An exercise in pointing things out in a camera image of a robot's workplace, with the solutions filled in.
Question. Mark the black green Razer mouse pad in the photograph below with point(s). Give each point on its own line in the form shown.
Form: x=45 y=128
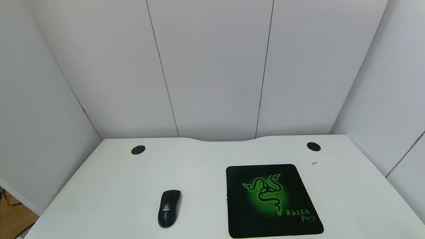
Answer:
x=298 y=229

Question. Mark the black Philips computer mouse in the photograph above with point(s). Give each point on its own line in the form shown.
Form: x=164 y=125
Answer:
x=169 y=209

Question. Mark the black round table grommet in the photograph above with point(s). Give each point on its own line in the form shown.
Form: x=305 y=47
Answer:
x=313 y=146
x=138 y=149

